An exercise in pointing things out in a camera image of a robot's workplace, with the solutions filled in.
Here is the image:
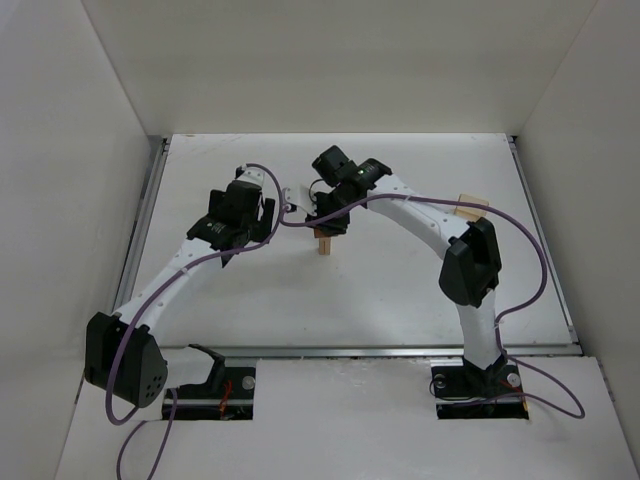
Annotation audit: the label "wooden box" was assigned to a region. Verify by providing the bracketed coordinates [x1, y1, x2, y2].
[454, 194, 489, 222]

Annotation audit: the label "small light wood cube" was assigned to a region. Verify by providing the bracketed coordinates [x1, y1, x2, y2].
[314, 229, 330, 239]

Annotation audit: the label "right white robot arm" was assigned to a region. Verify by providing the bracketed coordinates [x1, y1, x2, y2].
[306, 146, 506, 397]

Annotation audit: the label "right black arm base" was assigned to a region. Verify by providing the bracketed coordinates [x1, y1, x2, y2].
[429, 357, 529, 420]

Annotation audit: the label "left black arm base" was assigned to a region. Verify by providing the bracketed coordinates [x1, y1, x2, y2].
[174, 344, 256, 421]

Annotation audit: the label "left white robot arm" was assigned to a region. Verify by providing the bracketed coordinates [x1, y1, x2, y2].
[84, 168, 276, 408]

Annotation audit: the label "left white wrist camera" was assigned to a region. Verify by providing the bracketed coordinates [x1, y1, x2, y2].
[235, 165, 265, 190]

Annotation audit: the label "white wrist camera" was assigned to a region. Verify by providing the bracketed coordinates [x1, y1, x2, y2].
[235, 165, 265, 190]
[283, 184, 316, 215]

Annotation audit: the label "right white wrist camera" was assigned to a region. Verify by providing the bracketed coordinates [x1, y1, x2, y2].
[283, 184, 316, 215]

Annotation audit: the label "left aluminium side rail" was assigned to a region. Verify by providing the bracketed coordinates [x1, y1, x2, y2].
[106, 135, 172, 315]

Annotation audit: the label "aluminium table edge rail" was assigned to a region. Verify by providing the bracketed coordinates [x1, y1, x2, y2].
[506, 135, 582, 349]

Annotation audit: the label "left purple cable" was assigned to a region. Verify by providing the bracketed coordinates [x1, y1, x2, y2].
[104, 162, 289, 480]

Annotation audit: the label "purple cable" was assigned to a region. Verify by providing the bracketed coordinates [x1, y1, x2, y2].
[104, 162, 289, 480]
[279, 197, 586, 419]

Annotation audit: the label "front aluminium rail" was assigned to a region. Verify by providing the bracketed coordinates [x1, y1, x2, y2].
[107, 341, 584, 359]

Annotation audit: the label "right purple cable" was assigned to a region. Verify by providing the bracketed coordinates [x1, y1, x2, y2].
[279, 197, 586, 419]

